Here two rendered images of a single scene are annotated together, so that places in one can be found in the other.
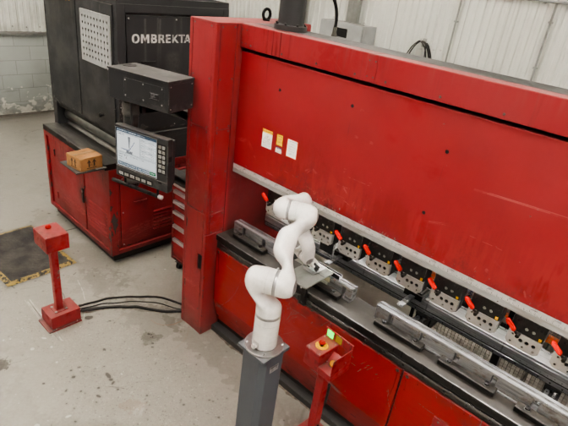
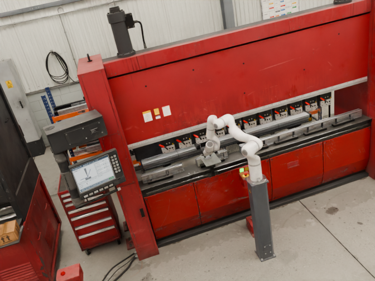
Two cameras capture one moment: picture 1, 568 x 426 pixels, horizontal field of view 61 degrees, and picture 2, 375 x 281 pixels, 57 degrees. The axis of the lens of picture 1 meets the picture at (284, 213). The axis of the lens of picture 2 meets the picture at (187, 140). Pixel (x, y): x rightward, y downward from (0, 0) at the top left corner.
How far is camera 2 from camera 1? 2.63 m
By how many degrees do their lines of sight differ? 45
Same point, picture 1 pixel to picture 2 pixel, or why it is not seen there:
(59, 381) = not seen: outside the picture
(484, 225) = (268, 81)
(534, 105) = (267, 29)
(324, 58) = (169, 56)
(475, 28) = (78, 31)
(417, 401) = (279, 164)
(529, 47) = not seen: hidden behind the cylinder
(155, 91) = (94, 127)
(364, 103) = (198, 65)
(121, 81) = (62, 137)
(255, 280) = (253, 149)
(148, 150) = (103, 165)
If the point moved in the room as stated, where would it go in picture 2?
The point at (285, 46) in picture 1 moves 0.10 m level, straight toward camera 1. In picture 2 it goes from (142, 62) to (149, 62)
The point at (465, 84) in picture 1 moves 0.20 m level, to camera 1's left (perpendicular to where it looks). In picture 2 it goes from (240, 34) to (231, 39)
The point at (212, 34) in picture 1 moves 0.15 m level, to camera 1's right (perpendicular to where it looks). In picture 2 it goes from (102, 76) to (114, 71)
